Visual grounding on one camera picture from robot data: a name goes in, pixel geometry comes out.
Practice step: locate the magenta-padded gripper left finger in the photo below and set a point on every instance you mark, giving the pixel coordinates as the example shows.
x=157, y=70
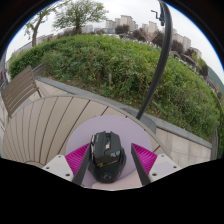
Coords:
x=76, y=159

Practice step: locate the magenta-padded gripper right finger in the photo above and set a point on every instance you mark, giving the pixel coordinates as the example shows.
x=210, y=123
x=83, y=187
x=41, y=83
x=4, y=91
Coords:
x=146, y=159

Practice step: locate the black computer mouse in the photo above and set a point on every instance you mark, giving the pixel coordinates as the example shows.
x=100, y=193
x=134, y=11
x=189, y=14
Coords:
x=106, y=156

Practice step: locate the lilac mouse pad with wrist rest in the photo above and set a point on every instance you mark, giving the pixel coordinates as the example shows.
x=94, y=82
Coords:
x=130, y=131

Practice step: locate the slatted brown outdoor chair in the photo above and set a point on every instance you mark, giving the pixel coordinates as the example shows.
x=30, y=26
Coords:
x=18, y=88

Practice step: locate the dark curved umbrella pole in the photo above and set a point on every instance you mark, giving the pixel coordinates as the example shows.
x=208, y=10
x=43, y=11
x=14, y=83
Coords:
x=160, y=66

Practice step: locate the group of apartment buildings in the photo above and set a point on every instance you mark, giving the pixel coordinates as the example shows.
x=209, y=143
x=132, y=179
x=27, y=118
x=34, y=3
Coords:
x=150, y=31

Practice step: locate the thin sparse tree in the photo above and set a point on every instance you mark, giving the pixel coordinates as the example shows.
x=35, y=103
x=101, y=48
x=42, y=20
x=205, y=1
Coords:
x=36, y=25

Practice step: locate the broad leafy tree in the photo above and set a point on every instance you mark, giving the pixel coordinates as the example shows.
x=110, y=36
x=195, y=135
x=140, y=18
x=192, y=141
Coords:
x=80, y=13

